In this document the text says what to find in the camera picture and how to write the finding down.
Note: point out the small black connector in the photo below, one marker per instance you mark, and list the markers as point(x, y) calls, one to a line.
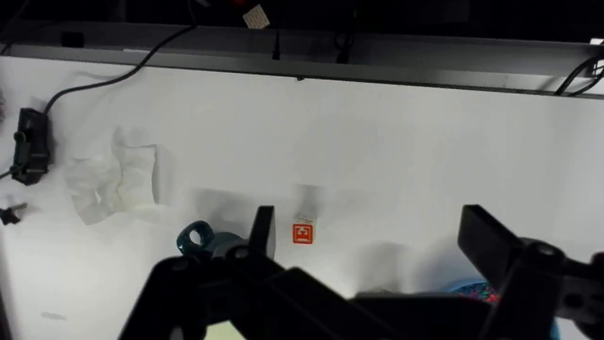
point(9, 215)

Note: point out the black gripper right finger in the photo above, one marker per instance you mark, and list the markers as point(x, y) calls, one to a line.
point(540, 285)

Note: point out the clear white square block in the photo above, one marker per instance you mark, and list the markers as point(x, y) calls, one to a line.
point(307, 203)

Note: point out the black camera clamp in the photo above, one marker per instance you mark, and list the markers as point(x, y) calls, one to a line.
point(30, 145)

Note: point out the colourful beads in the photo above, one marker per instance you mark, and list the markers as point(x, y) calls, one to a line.
point(481, 294)

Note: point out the orange square block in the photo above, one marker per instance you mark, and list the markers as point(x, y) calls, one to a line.
point(302, 234)

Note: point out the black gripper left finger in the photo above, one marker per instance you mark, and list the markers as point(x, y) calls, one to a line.
point(189, 296)

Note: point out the beige paper tag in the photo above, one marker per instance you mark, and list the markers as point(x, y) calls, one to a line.
point(256, 18)

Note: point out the dark teal mug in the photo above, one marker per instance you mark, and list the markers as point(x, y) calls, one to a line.
point(217, 243)

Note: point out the grey aluminium frame rail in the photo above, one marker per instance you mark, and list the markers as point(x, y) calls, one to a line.
point(407, 60)

